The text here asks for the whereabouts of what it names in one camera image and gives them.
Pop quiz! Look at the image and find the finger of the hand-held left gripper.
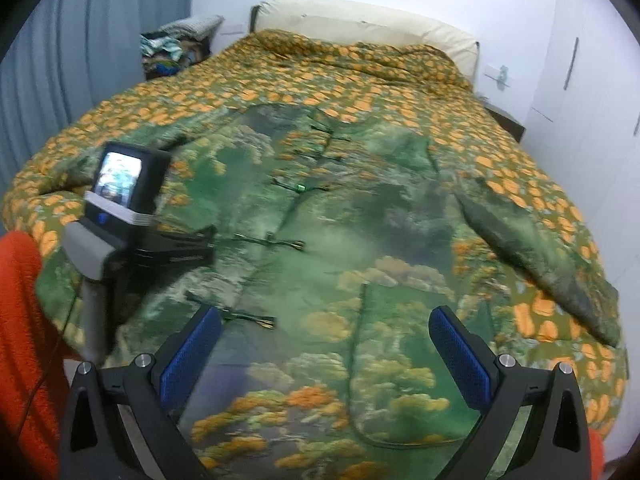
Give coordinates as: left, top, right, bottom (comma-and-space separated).
122, 225, 218, 283

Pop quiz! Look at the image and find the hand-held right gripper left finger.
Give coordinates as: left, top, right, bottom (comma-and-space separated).
60, 305, 223, 480

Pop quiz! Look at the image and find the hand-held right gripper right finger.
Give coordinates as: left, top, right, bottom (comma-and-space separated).
429, 305, 593, 480

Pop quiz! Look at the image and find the green landscape print jacket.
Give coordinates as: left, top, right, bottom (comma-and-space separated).
37, 102, 621, 480

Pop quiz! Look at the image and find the pile of mixed clothes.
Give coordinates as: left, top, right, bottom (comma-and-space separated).
140, 32, 211, 81

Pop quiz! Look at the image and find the blue-grey curtain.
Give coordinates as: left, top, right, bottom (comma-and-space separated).
0, 0, 196, 196

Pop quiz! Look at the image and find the orange clothing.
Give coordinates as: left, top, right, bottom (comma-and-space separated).
0, 230, 73, 480

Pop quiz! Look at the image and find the checkered grey pillow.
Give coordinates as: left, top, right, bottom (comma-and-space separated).
160, 14, 225, 41

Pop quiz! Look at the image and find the white wardrobe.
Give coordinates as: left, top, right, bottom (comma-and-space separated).
522, 0, 640, 281

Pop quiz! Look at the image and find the orange floral bedspread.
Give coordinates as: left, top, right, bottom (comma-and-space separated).
0, 27, 631, 441

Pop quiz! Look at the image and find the cream padded headboard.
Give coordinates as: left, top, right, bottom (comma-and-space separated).
250, 0, 481, 83

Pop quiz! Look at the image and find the thin black cable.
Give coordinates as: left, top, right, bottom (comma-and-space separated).
14, 295, 81, 463

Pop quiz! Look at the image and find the white wall socket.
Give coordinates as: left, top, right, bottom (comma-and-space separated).
484, 64, 512, 91

